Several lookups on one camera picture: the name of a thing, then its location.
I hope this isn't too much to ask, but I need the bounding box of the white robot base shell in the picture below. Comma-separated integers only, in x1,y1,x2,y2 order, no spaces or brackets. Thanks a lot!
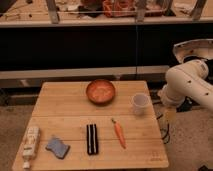
173,39,213,63

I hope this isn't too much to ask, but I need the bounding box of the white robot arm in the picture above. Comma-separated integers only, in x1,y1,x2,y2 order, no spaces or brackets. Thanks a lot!
160,60,213,112

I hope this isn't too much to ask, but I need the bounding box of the black striped eraser block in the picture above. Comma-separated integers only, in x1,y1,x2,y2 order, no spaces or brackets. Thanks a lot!
86,124,99,155

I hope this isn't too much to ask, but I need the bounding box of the black cable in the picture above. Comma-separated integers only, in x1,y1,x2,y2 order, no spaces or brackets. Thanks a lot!
155,113,172,145

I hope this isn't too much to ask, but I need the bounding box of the clear plastic cup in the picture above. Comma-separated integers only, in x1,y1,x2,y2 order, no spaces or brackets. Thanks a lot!
131,93,151,116

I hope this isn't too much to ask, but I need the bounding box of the blue sponge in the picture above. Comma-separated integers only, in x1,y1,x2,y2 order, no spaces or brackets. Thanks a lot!
45,137,70,159

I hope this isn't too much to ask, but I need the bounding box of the wooden table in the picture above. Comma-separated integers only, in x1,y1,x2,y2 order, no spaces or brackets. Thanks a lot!
28,81,169,171

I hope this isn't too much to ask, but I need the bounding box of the orange bowl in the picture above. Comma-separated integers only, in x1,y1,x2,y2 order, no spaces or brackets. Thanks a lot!
86,79,116,105

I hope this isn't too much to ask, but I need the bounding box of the orange carrot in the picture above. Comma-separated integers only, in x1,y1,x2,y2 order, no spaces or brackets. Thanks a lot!
112,119,126,148

